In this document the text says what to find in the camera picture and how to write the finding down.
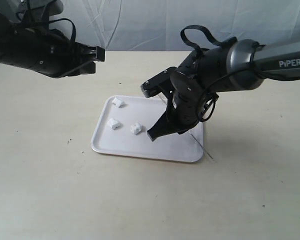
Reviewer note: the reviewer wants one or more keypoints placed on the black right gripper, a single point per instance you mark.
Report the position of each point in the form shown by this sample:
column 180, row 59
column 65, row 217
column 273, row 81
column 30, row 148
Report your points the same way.
column 180, row 115

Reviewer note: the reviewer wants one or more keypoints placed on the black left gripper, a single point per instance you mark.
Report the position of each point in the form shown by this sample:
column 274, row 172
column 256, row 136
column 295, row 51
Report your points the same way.
column 52, row 54

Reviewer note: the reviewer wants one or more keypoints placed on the thin metal skewer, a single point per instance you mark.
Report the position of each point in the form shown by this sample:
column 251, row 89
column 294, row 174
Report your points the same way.
column 190, row 147

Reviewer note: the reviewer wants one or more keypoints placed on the white foam piece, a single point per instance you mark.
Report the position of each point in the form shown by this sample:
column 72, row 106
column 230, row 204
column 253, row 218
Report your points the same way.
column 114, row 124
column 136, row 128
column 118, row 102

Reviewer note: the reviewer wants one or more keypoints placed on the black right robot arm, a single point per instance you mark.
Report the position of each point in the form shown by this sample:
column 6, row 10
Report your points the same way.
column 192, row 88

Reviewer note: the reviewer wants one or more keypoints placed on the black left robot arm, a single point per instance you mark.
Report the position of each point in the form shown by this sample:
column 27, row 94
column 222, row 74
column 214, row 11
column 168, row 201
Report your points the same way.
column 14, row 38

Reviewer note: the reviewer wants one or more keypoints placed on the grey wrinkled backdrop curtain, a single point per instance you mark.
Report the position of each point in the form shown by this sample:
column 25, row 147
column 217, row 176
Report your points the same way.
column 155, row 25

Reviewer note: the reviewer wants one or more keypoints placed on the white rectangular plastic tray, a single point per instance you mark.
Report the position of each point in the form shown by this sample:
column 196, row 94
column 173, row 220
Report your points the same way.
column 121, row 142

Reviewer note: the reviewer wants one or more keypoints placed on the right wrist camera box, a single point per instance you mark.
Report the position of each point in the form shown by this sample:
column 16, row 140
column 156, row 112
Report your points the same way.
column 159, row 83

